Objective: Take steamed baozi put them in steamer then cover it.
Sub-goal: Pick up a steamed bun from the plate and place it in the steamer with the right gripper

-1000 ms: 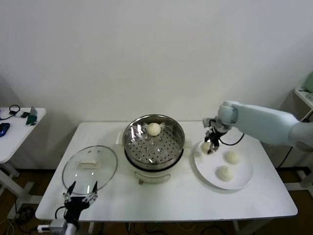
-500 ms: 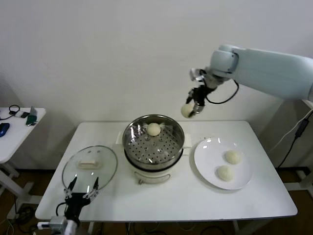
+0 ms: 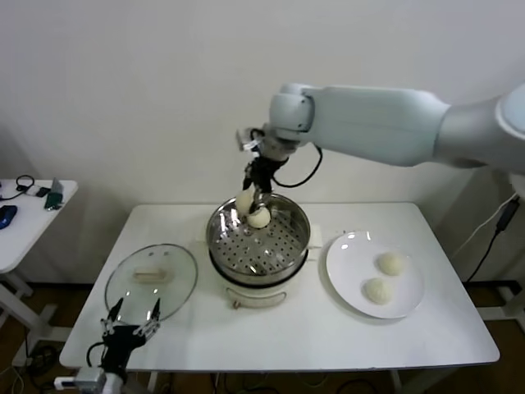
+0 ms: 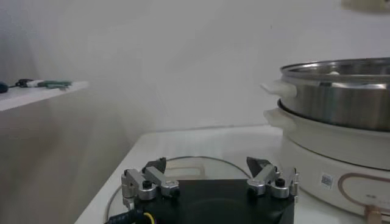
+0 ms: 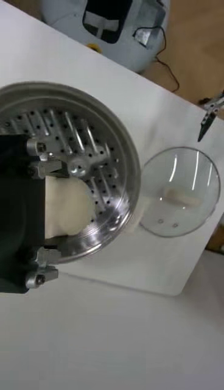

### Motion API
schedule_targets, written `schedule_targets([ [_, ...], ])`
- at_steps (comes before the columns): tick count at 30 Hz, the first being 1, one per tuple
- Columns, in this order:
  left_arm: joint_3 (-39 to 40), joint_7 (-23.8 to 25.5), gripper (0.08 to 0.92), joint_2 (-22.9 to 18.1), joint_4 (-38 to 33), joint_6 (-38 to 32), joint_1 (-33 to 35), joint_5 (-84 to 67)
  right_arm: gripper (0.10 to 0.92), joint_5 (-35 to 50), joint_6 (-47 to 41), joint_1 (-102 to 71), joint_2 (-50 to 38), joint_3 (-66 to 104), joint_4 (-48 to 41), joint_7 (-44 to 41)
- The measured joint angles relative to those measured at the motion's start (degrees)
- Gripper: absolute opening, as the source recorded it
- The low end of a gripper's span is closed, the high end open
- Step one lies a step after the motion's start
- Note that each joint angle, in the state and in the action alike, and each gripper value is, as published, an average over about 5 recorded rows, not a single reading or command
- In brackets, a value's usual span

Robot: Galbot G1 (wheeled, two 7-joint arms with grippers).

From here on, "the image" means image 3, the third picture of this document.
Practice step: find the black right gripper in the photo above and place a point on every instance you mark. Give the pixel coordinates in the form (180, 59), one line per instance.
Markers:
(264, 172)

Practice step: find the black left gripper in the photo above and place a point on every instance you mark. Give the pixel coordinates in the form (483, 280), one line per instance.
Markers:
(121, 344)

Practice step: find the white steamed baozi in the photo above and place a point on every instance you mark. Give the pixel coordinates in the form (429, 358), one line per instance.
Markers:
(244, 202)
(391, 263)
(259, 219)
(378, 290)

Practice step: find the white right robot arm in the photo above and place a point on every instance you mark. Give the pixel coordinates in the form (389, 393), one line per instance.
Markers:
(369, 119)

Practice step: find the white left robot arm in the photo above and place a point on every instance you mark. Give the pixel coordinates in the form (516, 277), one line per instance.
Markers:
(92, 377)

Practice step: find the stainless steel steamer basket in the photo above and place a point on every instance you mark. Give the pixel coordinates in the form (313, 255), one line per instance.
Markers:
(246, 250)

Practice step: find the white table leg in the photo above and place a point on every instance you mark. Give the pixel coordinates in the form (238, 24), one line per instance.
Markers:
(394, 381)
(152, 383)

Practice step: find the white electric cooking pot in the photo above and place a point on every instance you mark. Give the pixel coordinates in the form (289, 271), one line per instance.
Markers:
(254, 293)

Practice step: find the white round plate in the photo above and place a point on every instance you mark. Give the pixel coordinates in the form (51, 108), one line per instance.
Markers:
(348, 267)

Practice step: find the white side table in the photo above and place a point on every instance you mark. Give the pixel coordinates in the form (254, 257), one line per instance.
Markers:
(33, 230)

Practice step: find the green and grey tool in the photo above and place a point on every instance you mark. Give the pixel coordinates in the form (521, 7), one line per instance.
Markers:
(53, 199)

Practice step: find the small black device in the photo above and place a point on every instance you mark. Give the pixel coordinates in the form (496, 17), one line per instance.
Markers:
(42, 192)

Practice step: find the blue computer mouse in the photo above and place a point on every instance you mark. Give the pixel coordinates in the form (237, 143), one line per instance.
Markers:
(7, 217)

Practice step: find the small white device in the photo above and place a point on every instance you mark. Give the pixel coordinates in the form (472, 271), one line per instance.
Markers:
(31, 192)

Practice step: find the white shelf table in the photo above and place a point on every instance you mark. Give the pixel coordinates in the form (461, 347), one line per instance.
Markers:
(512, 303)

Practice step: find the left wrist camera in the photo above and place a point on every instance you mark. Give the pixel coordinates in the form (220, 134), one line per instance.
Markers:
(65, 383)

